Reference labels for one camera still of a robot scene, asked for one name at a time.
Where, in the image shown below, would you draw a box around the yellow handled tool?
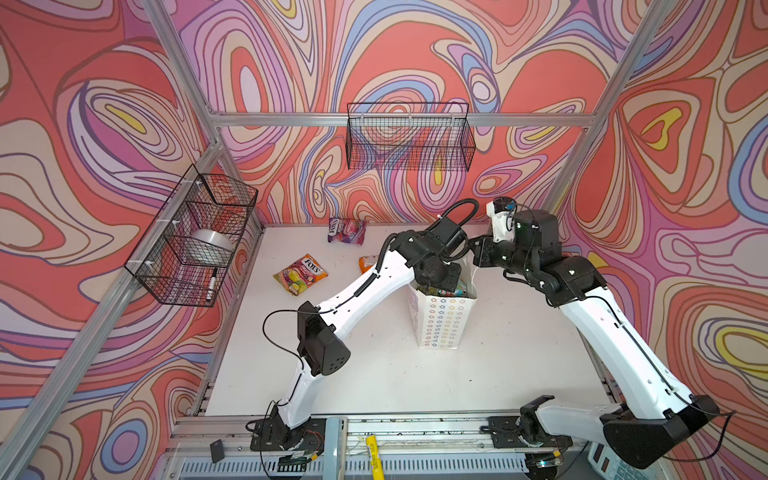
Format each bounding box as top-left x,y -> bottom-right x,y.
365,435 -> 385,480

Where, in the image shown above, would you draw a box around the aluminium frame rail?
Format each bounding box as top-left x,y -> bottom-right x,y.
209,112 -> 597,128

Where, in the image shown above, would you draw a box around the red orange Fox's candy bag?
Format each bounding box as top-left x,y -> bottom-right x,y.
273,254 -> 328,296

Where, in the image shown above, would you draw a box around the teal mint Fox's candy bag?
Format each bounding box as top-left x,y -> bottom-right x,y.
418,280 -> 467,298

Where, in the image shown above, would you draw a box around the orange snack bag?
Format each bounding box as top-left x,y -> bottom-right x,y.
358,255 -> 379,273

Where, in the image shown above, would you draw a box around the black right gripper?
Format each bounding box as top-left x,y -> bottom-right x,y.
466,233 -> 536,278

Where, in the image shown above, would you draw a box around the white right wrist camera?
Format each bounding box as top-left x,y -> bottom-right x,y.
486,197 -> 518,243

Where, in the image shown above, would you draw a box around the white calculator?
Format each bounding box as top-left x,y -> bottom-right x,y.
587,442 -> 636,480

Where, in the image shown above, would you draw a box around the black wire basket wall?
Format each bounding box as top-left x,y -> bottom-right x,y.
124,166 -> 258,307
345,100 -> 476,172

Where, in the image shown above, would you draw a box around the black wire basket left wall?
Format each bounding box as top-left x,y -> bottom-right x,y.
124,166 -> 258,307

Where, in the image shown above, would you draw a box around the purple Fox's candy bag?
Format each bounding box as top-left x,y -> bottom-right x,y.
327,217 -> 367,245

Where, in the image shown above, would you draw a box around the white printed paper bag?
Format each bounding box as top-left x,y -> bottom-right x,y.
407,260 -> 477,350

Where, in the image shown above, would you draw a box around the black wire basket back wall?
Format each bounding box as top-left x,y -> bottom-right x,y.
345,100 -> 476,172

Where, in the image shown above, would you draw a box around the black marker pen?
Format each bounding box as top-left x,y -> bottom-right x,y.
206,268 -> 218,303

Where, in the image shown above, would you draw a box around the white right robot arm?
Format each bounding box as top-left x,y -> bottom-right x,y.
470,197 -> 720,469

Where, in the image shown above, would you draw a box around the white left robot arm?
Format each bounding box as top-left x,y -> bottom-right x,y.
253,216 -> 469,450

